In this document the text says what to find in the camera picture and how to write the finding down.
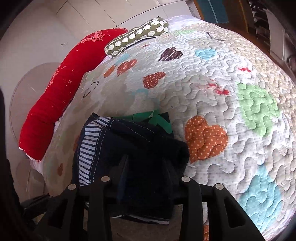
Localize navy striped kids pants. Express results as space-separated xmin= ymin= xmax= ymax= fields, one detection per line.
xmin=72 ymin=110 xmax=189 ymax=225

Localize red long pillow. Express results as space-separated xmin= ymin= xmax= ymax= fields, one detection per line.
xmin=18 ymin=28 xmax=128 ymax=162

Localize heart patterned quilt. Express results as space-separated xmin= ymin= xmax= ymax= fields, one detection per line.
xmin=43 ymin=17 xmax=295 ymax=240

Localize round beige headboard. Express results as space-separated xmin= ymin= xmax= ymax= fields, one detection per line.
xmin=9 ymin=62 xmax=60 ymax=142

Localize cluttered white shelf unit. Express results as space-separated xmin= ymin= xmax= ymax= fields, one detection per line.
xmin=248 ymin=1 xmax=295 ymax=81

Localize olive white dotted pillow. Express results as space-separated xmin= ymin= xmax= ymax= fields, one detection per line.
xmin=104 ymin=16 xmax=169 ymax=58

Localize wooden framed teal door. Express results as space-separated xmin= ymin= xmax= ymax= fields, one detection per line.
xmin=193 ymin=0 xmax=248 ymax=32

